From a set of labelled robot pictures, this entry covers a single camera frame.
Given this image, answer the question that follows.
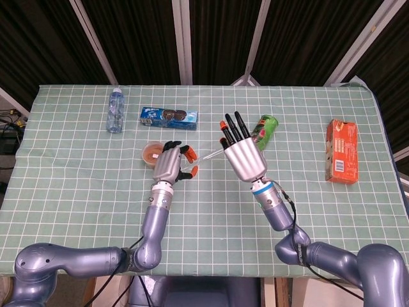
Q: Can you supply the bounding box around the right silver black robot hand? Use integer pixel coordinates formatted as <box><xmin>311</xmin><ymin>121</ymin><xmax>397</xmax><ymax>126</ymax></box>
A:
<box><xmin>219</xmin><ymin>111</ymin><xmax>268</xmax><ymax>183</ymax></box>

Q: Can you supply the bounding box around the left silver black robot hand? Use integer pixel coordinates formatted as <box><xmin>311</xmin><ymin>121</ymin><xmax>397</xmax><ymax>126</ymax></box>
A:
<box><xmin>152</xmin><ymin>139</ymin><xmax>199</xmax><ymax>185</ymax></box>

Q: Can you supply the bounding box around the clear jar with brown snacks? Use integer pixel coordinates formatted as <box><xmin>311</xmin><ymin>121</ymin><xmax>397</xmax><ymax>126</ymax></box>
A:
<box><xmin>142</xmin><ymin>141</ymin><xmax>164</xmax><ymax>169</ymax></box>

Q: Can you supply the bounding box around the green chips can red lid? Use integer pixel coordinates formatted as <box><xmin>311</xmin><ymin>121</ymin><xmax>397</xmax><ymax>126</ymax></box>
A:
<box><xmin>251</xmin><ymin>114</ymin><xmax>279</xmax><ymax>153</ymax></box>

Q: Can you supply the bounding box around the blue cookie box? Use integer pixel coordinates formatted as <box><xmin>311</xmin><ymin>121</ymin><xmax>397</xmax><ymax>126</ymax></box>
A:
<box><xmin>139</xmin><ymin>107</ymin><xmax>199</xmax><ymax>131</ymax></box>

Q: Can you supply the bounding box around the green white checkered tablecloth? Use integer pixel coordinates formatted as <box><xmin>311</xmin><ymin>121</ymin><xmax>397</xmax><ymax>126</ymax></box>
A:
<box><xmin>0</xmin><ymin>84</ymin><xmax>409</xmax><ymax>278</ymax></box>

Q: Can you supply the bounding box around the clear plastic water bottle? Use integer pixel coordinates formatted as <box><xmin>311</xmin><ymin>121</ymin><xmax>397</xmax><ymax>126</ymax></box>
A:
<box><xmin>105</xmin><ymin>88</ymin><xmax>125</xmax><ymax>134</ymax></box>

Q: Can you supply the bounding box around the orange carton box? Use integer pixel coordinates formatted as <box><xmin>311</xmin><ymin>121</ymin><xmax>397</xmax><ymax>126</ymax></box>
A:
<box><xmin>325</xmin><ymin>119</ymin><xmax>359</xmax><ymax>185</ymax></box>

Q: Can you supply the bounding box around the dark pleated curtain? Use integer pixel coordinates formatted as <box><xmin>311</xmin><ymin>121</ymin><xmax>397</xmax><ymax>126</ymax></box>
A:
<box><xmin>0</xmin><ymin>0</ymin><xmax>409</xmax><ymax>154</ymax></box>

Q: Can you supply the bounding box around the grey robot torso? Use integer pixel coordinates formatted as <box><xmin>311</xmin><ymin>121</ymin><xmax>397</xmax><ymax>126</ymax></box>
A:
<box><xmin>127</xmin><ymin>275</ymin><xmax>261</xmax><ymax>307</ymax></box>

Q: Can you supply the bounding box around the brown wooden table leg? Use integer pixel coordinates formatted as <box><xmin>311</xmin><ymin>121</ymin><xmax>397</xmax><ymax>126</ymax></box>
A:
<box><xmin>275</xmin><ymin>277</ymin><xmax>290</xmax><ymax>307</ymax></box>

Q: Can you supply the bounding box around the black equipment box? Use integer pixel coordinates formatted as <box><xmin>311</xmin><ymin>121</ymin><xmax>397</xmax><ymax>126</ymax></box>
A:
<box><xmin>0</xmin><ymin>123</ymin><xmax>26</xmax><ymax>156</ymax></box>

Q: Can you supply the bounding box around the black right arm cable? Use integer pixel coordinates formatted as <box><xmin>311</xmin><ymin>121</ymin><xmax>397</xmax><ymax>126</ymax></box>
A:
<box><xmin>274</xmin><ymin>182</ymin><xmax>365</xmax><ymax>301</ymax></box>

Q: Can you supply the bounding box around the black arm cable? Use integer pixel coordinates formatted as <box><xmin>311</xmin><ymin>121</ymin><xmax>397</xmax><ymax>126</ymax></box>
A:
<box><xmin>95</xmin><ymin>235</ymin><xmax>146</xmax><ymax>307</ymax></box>
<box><xmin>274</xmin><ymin>182</ymin><xmax>365</xmax><ymax>301</ymax></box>

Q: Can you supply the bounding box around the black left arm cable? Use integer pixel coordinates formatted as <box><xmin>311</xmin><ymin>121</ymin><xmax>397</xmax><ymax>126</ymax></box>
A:
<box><xmin>95</xmin><ymin>235</ymin><xmax>146</xmax><ymax>307</ymax></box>

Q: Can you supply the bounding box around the white frame post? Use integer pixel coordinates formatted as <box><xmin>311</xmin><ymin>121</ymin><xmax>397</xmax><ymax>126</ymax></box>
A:
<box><xmin>171</xmin><ymin>0</ymin><xmax>194</xmax><ymax>86</ymax></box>
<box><xmin>70</xmin><ymin>0</ymin><xmax>119</xmax><ymax>86</ymax></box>
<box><xmin>324</xmin><ymin>0</ymin><xmax>402</xmax><ymax>86</ymax></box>
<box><xmin>230</xmin><ymin>0</ymin><xmax>272</xmax><ymax>86</ymax></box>

